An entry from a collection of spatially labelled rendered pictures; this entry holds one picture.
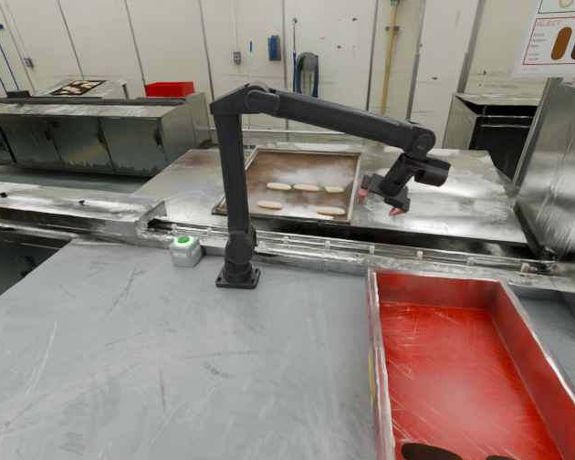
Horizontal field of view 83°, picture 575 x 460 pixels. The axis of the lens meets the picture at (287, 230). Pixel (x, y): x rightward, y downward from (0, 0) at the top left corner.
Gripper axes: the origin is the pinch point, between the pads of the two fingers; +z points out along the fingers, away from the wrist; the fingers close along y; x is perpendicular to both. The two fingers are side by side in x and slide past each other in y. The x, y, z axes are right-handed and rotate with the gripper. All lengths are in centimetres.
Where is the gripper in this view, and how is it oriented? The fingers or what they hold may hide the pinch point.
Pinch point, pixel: (374, 206)
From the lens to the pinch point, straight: 97.1
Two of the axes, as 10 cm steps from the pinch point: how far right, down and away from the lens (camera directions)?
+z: -2.0, 5.0, 8.4
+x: 3.0, -7.9, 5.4
